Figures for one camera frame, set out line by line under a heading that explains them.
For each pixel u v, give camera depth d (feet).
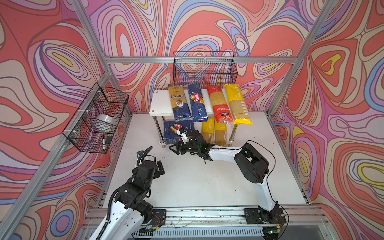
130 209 1.62
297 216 2.45
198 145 2.41
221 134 3.15
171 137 2.91
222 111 2.22
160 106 2.53
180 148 2.58
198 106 2.31
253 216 2.41
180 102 2.45
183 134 2.68
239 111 2.29
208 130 3.23
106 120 2.41
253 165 1.79
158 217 2.37
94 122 2.27
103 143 2.36
